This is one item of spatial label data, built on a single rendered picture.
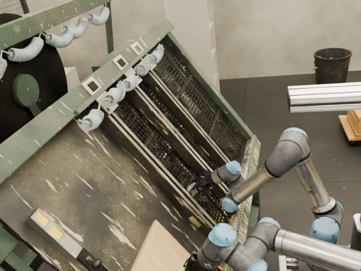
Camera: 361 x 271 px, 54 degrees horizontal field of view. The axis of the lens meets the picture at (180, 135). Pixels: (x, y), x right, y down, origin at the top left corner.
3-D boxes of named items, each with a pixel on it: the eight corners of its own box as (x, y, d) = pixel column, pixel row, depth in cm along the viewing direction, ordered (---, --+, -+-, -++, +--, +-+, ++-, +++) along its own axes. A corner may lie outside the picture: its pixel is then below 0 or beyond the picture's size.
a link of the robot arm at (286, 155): (302, 168, 141) (232, 219, 174) (307, 154, 150) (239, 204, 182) (280, 149, 142) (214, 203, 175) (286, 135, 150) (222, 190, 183)
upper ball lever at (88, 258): (87, 266, 131) (98, 273, 119) (80, 259, 130) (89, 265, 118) (94, 257, 132) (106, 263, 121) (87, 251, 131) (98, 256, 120)
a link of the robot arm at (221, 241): (233, 248, 102) (209, 229, 104) (218, 269, 108) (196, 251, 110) (244, 233, 108) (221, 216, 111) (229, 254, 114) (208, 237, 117)
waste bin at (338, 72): (351, 99, 527) (355, 57, 495) (313, 101, 538) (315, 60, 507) (343, 85, 572) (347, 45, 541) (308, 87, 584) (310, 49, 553)
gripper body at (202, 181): (191, 187, 190) (208, 178, 184) (195, 178, 197) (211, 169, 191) (200, 197, 192) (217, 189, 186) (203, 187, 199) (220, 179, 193)
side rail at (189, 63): (241, 144, 303) (252, 138, 298) (157, 42, 277) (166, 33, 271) (242, 139, 310) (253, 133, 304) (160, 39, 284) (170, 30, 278)
